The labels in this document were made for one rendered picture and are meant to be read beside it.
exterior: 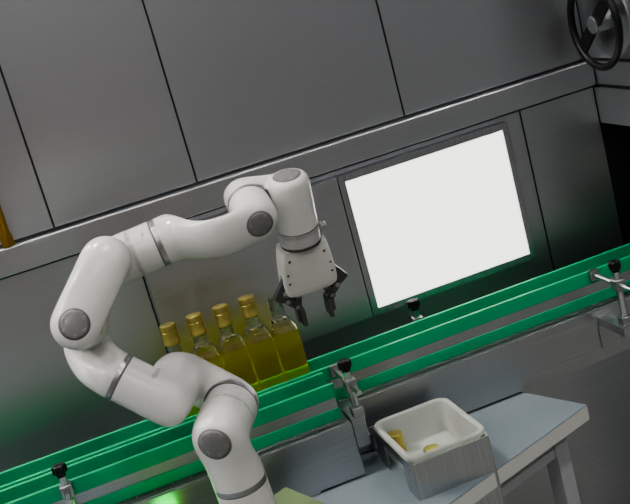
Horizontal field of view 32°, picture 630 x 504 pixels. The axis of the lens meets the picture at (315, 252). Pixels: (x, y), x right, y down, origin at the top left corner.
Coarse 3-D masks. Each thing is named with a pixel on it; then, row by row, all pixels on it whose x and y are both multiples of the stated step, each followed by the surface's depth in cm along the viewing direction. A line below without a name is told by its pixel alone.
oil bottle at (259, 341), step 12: (252, 336) 233; (264, 336) 234; (252, 348) 233; (264, 348) 234; (252, 360) 234; (264, 360) 235; (276, 360) 235; (264, 372) 235; (276, 372) 236; (264, 384) 236; (276, 384) 236
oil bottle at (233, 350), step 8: (232, 336) 233; (240, 336) 234; (224, 344) 232; (232, 344) 232; (240, 344) 233; (224, 352) 232; (232, 352) 232; (240, 352) 233; (248, 352) 234; (224, 360) 232; (232, 360) 233; (240, 360) 233; (248, 360) 234; (224, 368) 235; (232, 368) 233; (240, 368) 234; (248, 368) 234; (240, 376) 234; (248, 376) 234; (256, 384) 235
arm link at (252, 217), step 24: (240, 192) 190; (264, 192) 190; (168, 216) 189; (240, 216) 184; (264, 216) 185; (168, 240) 188; (192, 240) 186; (216, 240) 185; (240, 240) 186; (168, 264) 191
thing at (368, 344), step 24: (576, 264) 259; (600, 264) 261; (528, 288) 256; (456, 312) 252; (384, 336) 248; (312, 360) 244; (336, 360) 246; (120, 432) 235; (144, 432) 236; (48, 456) 231; (72, 456) 233; (0, 480) 229
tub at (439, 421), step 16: (432, 400) 237; (448, 400) 235; (400, 416) 235; (416, 416) 236; (432, 416) 237; (448, 416) 235; (464, 416) 226; (384, 432) 229; (416, 432) 237; (432, 432) 238; (448, 432) 237; (464, 432) 228; (480, 432) 218; (400, 448) 220; (416, 448) 234; (448, 448) 216
